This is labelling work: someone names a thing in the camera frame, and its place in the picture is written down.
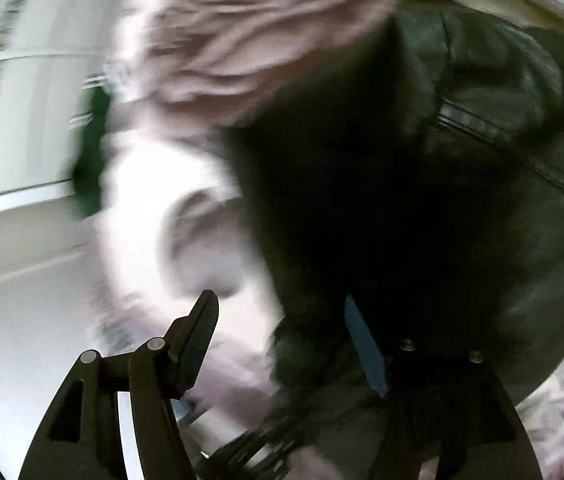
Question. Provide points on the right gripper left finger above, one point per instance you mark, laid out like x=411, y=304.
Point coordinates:
x=79, y=436

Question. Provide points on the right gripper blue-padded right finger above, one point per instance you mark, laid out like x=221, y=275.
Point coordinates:
x=443, y=405

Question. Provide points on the black leather jacket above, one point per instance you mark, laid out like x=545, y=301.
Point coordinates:
x=420, y=171

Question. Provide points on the folded green striped garment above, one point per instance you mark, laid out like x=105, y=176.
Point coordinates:
x=90, y=158

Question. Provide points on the white sliding-door wardrobe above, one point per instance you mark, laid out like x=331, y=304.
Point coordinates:
x=48, y=48

